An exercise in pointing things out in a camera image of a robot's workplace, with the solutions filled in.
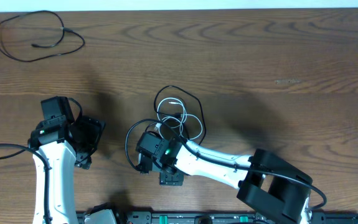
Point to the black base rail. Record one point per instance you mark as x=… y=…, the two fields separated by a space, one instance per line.
x=143 y=217

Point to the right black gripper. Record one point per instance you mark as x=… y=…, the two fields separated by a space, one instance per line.
x=167 y=179

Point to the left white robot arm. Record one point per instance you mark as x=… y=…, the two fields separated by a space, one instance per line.
x=60 y=143

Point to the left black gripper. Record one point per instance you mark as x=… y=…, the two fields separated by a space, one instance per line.
x=89 y=137

